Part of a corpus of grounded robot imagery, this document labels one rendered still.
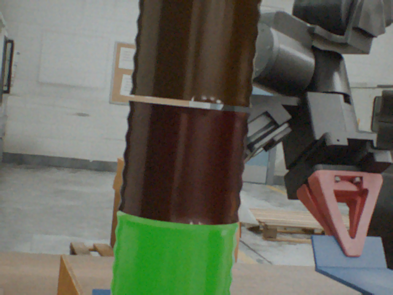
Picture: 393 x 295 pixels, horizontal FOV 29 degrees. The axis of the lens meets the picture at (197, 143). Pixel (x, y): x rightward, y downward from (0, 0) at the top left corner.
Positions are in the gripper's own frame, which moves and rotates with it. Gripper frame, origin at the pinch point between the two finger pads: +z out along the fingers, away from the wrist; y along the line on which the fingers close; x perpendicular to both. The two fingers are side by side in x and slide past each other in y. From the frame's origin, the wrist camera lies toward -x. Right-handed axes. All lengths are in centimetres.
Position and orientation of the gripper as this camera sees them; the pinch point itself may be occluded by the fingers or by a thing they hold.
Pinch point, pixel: (350, 248)
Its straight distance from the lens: 71.0
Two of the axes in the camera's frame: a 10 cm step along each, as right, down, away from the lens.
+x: 9.5, 0.6, 3.0
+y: 3.0, -4.5, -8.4
